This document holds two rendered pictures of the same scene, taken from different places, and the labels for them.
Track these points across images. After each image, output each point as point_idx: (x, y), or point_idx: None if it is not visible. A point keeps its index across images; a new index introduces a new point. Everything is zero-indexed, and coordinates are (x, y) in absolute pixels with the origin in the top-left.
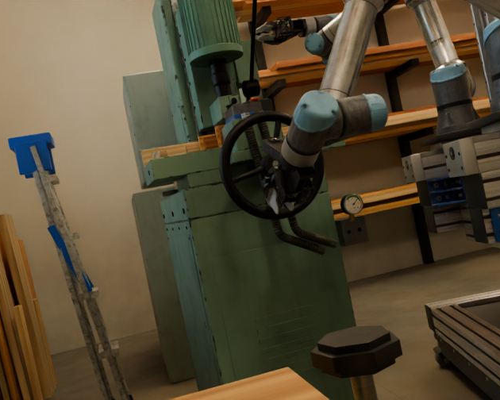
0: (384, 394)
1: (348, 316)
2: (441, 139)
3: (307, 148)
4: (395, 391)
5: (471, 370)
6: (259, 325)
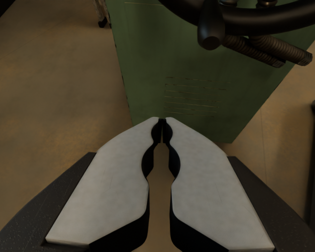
0: (255, 114)
1: (260, 99)
2: None
3: None
4: (264, 116)
5: None
6: (168, 81)
